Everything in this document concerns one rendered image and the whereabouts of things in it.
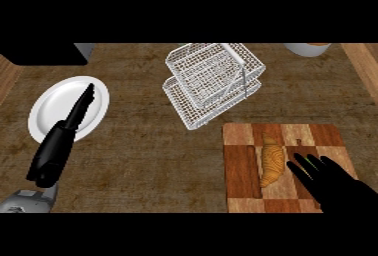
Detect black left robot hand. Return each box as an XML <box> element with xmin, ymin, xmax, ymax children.
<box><xmin>25</xmin><ymin>82</ymin><xmax>96</xmax><ymax>189</ymax></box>

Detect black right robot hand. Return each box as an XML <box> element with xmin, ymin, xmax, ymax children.
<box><xmin>285</xmin><ymin>152</ymin><xmax>378</xmax><ymax>214</ymax></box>

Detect checkered wooden cutting board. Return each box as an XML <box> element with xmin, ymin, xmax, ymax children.
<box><xmin>222</xmin><ymin>123</ymin><xmax>359</xmax><ymax>214</ymax></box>

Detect white oval plate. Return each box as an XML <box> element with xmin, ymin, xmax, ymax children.
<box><xmin>27</xmin><ymin>75</ymin><xmax>111</xmax><ymax>143</ymax></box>

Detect golden brown croissant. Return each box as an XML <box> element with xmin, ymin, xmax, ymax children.
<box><xmin>259</xmin><ymin>131</ymin><xmax>287</xmax><ymax>188</ymax></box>

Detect black appliance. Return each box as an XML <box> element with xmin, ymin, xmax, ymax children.
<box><xmin>0</xmin><ymin>42</ymin><xmax>90</xmax><ymax>67</ymax></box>

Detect white round pot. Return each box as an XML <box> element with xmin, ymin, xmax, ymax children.
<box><xmin>282</xmin><ymin>42</ymin><xmax>334</xmax><ymax>58</ymax></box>

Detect white tiered wire basket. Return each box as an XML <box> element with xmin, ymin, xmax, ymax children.
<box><xmin>161</xmin><ymin>42</ymin><xmax>268</xmax><ymax>131</ymax></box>

